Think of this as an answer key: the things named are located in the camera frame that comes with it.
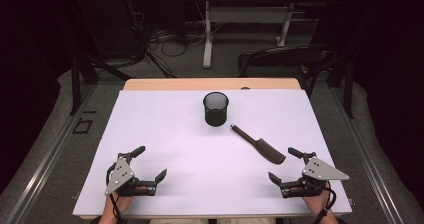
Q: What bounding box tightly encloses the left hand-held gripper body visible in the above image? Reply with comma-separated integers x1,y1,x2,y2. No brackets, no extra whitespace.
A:
105,152,158,198

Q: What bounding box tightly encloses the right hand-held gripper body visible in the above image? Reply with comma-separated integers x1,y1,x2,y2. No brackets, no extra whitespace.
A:
279,152,350,199

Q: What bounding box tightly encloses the black comb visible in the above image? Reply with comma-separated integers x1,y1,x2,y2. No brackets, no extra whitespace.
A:
229,123,287,165

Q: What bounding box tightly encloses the black mesh cup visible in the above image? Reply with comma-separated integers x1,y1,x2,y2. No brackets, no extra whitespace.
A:
202,91,230,128

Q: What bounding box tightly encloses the person's left hand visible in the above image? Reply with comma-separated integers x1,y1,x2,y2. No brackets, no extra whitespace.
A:
105,193,135,216

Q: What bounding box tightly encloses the person's right hand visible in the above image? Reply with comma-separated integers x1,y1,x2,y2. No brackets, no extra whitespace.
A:
301,183,333,216

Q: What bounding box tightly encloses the white table mat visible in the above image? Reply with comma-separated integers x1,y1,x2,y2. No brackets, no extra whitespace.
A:
72,89,353,217

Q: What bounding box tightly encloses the black tape square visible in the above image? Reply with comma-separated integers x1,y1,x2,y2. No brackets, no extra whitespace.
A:
72,118,94,135

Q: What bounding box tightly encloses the black metal stand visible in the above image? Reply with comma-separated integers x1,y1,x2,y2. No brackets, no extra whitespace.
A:
68,55,133,116
326,57,355,120

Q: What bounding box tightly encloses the black chair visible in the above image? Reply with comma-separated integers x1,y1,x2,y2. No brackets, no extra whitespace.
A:
237,44,345,99

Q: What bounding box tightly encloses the white-framed wooden desk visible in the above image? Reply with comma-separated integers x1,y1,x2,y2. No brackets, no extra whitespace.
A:
183,0,336,69

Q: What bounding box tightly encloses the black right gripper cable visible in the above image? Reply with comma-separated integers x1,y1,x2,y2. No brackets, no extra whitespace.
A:
313,185,338,224

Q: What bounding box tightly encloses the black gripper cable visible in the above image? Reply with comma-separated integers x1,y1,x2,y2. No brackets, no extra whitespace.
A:
313,185,338,224
105,163,123,224

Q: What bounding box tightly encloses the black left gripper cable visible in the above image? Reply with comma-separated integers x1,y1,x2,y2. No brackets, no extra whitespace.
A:
105,163,123,224

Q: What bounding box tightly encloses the aluminium floor rail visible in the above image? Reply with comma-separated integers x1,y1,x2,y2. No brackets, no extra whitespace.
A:
5,83,98,224
328,86,405,224

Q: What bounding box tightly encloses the tangle of floor cables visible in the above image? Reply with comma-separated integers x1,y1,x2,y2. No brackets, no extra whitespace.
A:
126,3,209,79

